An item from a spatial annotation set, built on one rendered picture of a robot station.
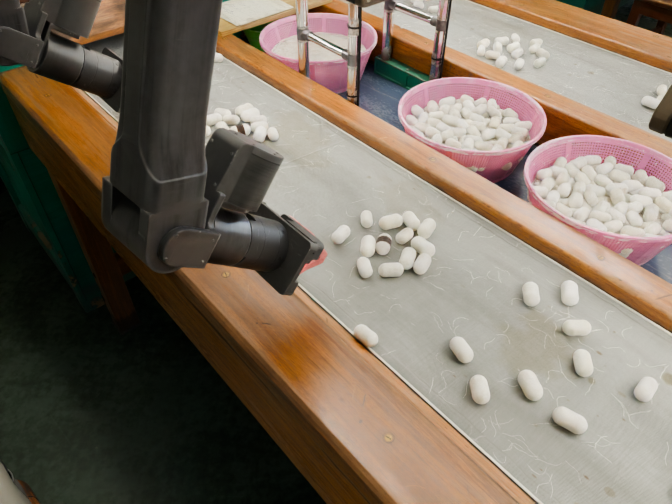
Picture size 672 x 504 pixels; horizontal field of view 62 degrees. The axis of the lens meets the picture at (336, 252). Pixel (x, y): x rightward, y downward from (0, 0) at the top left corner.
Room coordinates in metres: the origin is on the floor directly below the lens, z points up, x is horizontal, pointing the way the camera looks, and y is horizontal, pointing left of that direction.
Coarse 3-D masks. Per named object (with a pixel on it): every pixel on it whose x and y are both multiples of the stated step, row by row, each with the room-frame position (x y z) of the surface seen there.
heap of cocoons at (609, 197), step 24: (552, 168) 0.77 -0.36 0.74; (576, 168) 0.77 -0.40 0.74; (600, 168) 0.77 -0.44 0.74; (624, 168) 0.78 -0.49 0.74; (528, 192) 0.72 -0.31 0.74; (552, 192) 0.71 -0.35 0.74; (576, 192) 0.71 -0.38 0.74; (600, 192) 0.71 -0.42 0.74; (624, 192) 0.72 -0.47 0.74; (648, 192) 0.71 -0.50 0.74; (576, 216) 0.65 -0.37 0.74; (600, 216) 0.65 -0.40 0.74; (624, 216) 0.65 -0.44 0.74; (648, 216) 0.65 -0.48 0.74
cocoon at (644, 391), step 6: (642, 378) 0.36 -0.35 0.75; (648, 378) 0.35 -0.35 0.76; (642, 384) 0.34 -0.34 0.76; (648, 384) 0.34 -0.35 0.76; (654, 384) 0.34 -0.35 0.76; (636, 390) 0.34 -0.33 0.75; (642, 390) 0.34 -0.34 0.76; (648, 390) 0.34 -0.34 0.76; (654, 390) 0.34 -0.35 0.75; (636, 396) 0.34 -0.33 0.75; (642, 396) 0.33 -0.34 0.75; (648, 396) 0.33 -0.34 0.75
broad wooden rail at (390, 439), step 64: (64, 128) 0.86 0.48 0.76; (128, 256) 0.68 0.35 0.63; (192, 320) 0.51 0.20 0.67; (256, 320) 0.43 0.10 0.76; (320, 320) 0.43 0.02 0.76; (256, 384) 0.38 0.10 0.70; (320, 384) 0.34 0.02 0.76; (384, 384) 0.34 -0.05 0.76; (320, 448) 0.29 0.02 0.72; (384, 448) 0.27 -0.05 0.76; (448, 448) 0.27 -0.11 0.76
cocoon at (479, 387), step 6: (474, 378) 0.35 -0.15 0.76; (480, 378) 0.35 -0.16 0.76; (474, 384) 0.34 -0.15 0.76; (480, 384) 0.34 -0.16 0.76; (486, 384) 0.34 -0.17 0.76; (474, 390) 0.34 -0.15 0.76; (480, 390) 0.34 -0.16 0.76; (486, 390) 0.34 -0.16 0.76; (474, 396) 0.33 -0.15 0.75; (480, 396) 0.33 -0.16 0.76; (486, 396) 0.33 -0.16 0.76; (480, 402) 0.33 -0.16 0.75; (486, 402) 0.33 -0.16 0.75
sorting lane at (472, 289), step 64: (320, 128) 0.90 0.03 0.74; (320, 192) 0.71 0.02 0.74; (384, 192) 0.71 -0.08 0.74; (384, 256) 0.57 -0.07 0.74; (448, 256) 0.57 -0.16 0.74; (512, 256) 0.57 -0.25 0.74; (384, 320) 0.45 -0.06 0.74; (448, 320) 0.45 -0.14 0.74; (512, 320) 0.45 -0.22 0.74; (640, 320) 0.45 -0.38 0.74; (448, 384) 0.36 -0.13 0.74; (512, 384) 0.36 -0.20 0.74; (576, 384) 0.36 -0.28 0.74; (512, 448) 0.28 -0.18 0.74; (576, 448) 0.28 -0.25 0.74; (640, 448) 0.28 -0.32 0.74
